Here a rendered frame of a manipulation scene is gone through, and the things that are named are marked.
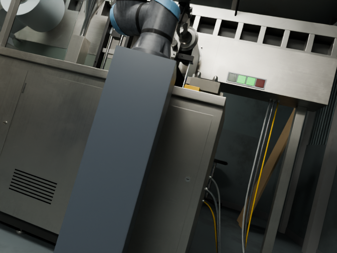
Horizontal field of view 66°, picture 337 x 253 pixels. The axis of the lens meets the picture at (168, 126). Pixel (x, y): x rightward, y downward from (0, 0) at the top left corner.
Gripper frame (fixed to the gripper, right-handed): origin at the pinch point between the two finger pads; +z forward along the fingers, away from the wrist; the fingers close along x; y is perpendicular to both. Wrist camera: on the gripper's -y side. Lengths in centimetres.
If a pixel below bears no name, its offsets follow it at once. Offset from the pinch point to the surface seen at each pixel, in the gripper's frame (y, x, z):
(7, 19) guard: -25, 95, -3
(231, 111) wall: 179, -35, 191
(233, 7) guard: 57, -20, 0
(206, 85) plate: -17.9, -21.1, 15.7
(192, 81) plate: -17.5, -13.2, 15.3
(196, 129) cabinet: -53, -25, 15
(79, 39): -1, 68, 14
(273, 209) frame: -29, -80, 93
